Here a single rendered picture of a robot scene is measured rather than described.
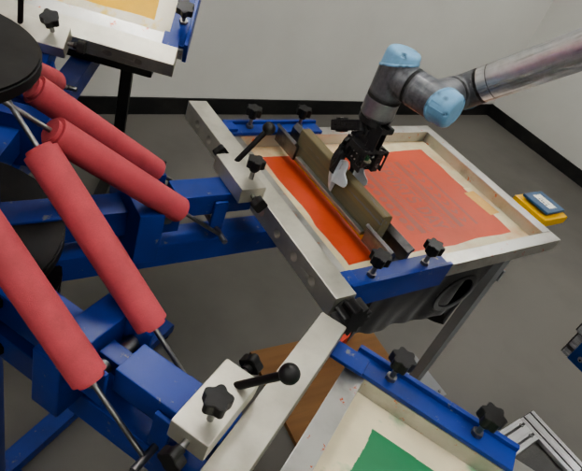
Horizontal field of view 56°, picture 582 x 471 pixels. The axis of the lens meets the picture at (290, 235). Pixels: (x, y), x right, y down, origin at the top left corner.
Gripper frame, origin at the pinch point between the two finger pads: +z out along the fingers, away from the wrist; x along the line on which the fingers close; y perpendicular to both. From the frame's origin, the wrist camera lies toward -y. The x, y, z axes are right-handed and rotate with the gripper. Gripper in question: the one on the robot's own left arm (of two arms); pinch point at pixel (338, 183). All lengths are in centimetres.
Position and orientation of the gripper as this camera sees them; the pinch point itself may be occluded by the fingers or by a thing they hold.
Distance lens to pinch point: 134.3
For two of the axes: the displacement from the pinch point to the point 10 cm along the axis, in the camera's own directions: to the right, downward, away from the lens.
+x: 8.2, -1.2, 5.6
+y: 4.9, 6.6, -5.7
